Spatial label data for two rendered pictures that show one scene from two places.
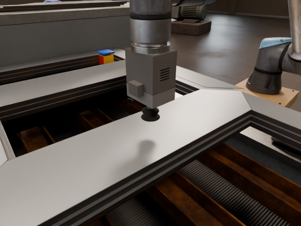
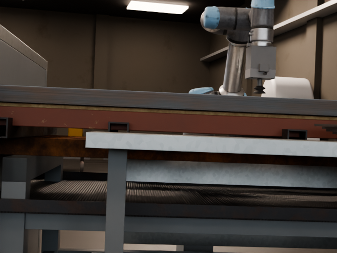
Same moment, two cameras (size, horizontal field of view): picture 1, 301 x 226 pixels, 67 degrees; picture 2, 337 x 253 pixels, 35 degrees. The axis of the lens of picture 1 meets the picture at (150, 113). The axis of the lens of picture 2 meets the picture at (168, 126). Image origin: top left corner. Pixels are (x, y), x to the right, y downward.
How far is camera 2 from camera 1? 168 cm
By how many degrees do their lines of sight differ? 61
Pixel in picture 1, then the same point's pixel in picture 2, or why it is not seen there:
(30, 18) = (8, 37)
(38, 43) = (7, 72)
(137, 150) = not seen: hidden behind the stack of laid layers
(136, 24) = (267, 30)
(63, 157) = not seen: hidden behind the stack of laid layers
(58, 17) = (16, 45)
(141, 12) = (269, 24)
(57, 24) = (15, 53)
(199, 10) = not seen: outside the picture
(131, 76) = (256, 62)
